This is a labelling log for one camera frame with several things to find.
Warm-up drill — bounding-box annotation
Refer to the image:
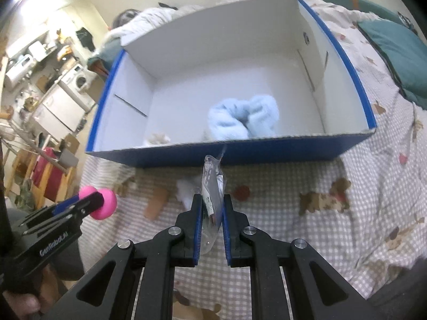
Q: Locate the open cardboard box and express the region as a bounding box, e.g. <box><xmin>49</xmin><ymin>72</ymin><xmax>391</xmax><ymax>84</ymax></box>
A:
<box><xmin>58</xmin><ymin>133</ymin><xmax>81</xmax><ymax>169</ymax></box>

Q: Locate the teal bed base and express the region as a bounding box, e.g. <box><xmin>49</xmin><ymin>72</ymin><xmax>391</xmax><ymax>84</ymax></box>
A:
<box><xmin>87</xmin><ymin>37</ymin><xmax>122</xmax><ymax>74</ymax></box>

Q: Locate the blue cardboard box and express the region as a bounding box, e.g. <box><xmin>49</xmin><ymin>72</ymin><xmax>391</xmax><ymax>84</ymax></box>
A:
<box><xmin>85</xmin><ymin>0</ymin><xmax>377</xmax><ymax>169</ymax></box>

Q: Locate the pink soft toy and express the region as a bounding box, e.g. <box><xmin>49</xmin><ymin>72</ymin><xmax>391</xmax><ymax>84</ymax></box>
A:
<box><xmin>78</xmin><ymin>187</ymin><xmax>117</xmax><ymax>221</ymax></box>

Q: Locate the beige lace scrunchie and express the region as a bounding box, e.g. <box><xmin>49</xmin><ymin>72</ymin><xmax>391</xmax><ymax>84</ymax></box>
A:
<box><xmin>143</xmin><ymin>133</ymin><xmax>172</xmax><ymax>146</ymax></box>

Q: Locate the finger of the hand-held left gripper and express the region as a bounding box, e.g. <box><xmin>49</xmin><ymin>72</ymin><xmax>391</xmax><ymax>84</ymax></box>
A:
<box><xmin>20</xmin><ymin>196</ymin><xmax>84</xmax><ymax>227</ymax></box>
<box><xmin>23</xmin><ymin>193</ymin><xmax>105</xmax><ymax>238</ymax></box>

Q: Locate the black and white cloth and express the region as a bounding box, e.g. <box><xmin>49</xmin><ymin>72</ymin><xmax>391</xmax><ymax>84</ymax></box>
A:
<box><xmin>397</xmin><ymin>11</ymin><xmax>419</xmax><ymax>35</ymax></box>

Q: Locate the teal cushion with orange stripe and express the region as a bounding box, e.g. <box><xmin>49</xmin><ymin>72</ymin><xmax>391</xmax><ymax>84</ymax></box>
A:
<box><xmin>321</xmin><ymin>0</ymin><xmax>404</xmax><ymax>24</ymax></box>

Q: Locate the grey striped cloth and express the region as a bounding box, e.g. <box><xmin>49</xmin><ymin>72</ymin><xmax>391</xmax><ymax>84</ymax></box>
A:
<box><xmin>112</xmin><ymin>9</ymin><xmax>139</xmax><ymax>29</ymax></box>

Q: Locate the white kitchen cabinet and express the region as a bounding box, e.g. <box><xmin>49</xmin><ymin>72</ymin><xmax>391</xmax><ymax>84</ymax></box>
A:
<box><xmin>33</xmin><ymin>85</ymin><xmax>96</xmax><ymax>132</ymax></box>

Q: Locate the red cloth on rack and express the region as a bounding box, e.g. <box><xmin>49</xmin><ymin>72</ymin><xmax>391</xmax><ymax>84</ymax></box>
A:
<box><xmin>31</xmin><ymin>147</ymin><xmax>69</xmax><ymax>202</ymax></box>

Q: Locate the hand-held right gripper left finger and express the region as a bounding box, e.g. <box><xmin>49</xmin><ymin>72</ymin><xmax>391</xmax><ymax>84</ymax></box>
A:
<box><xmin>60</xmin><ymin>193</ymin><xmax>204</xmax><ymax>320</ymax></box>

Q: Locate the light blue fluffy scrunchie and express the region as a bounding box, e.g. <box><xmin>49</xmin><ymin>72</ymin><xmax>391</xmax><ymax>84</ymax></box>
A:
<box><xmin>207</xmin><ymin>95</ymin><xmax>280</xmax><ymax>141</ymax></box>

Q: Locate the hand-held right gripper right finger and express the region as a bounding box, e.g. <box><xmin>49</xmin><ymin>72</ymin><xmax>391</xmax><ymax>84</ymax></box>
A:
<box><xmin>222</xmin><ymin>193</ymin><xmax>367</xmax><ymax>320</ymax></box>

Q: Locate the person's left hand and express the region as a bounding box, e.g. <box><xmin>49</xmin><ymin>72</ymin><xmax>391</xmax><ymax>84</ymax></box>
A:
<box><xmin>0</xmin><ymin>291</ymin><xmax>42</xmax><ymax>320</ymax></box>

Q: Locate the person's grey clothing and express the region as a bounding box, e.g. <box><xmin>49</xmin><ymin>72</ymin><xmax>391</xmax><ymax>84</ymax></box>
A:
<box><xmin>363</xmin><ymin>260</ymin><xmax>427</xmax><ymax>320</ymax></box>

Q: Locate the white fluffy pom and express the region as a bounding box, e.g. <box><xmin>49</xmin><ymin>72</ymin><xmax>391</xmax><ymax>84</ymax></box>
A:
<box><xmin>175</xmin><ymin>178</ymin><xmax>197</xmax><ymax>204</ymax></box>

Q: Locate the clear plastic bag with label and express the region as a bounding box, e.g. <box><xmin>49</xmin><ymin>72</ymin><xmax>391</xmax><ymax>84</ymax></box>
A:
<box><xmin>199</xmin><ymin>155</ymin><xmax>227</xmax><ymax>254</ymax></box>

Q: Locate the white washing machine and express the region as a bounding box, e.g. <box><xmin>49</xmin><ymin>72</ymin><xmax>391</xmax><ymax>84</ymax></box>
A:
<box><xmin>62</xmin><ymin>64</ymin><xmax>97</xmax><ymax>102</ymax></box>

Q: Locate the teal pillow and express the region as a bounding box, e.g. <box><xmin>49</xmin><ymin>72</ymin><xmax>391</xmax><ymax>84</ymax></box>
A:
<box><xmin>357</xmin><ymin>19</ymin><xmax>427</xmax><ymax>110</ymax></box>

